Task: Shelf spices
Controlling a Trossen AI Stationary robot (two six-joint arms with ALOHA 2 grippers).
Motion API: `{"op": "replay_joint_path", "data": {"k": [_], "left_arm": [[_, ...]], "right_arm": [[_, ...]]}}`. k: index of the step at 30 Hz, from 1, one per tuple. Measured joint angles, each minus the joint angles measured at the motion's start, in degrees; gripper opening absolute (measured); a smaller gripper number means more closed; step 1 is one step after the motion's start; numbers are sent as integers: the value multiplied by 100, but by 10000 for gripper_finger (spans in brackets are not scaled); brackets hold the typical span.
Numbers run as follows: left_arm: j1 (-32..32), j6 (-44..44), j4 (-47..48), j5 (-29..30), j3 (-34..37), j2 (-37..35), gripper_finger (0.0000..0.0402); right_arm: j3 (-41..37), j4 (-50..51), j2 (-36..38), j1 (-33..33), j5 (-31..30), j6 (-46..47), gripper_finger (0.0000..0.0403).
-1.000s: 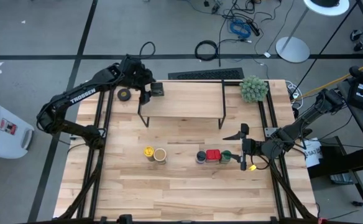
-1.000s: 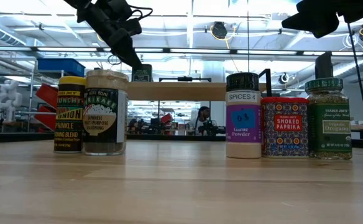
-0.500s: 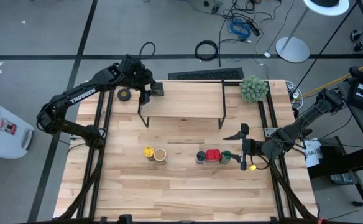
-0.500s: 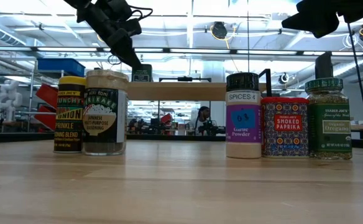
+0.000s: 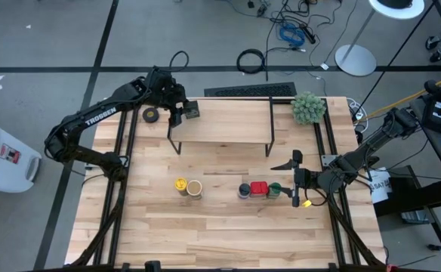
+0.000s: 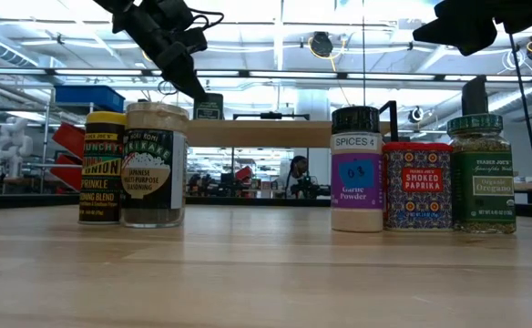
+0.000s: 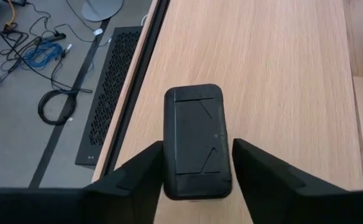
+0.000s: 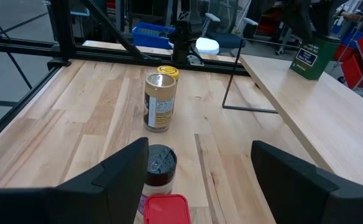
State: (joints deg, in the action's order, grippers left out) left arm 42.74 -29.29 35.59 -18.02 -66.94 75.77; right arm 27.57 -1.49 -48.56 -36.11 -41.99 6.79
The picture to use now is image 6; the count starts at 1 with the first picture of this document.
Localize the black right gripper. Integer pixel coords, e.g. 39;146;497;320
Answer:
413;0;532;56

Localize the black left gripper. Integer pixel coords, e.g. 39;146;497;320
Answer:
93;0;209;102

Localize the furikake seasoning jar tan lid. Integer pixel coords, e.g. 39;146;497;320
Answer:
120;101;190;229

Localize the chili onion jar yellow lid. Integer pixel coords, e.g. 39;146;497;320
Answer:
77;110;128;226

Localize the oregano jar green lid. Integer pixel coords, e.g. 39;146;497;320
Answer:
446;113;518;235

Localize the smoked paprika tin red lid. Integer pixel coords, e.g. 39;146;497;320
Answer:
382;141;455;232

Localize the garlic powder jar purple label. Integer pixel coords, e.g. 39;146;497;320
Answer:
330;105;384;234

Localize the dark green spice tin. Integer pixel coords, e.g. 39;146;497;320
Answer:
193;92;225;122

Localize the blue storage bin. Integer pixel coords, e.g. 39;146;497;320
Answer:
54;84;127;114

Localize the red storage bin rack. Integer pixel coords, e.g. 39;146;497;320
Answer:
48;121;87;193

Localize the person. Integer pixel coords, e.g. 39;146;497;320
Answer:
282;155;322;200

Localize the white robot figure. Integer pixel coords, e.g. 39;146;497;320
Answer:
0;117;35;179

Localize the wooden shelf with black frame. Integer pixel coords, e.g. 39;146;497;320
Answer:
185;100;401;206

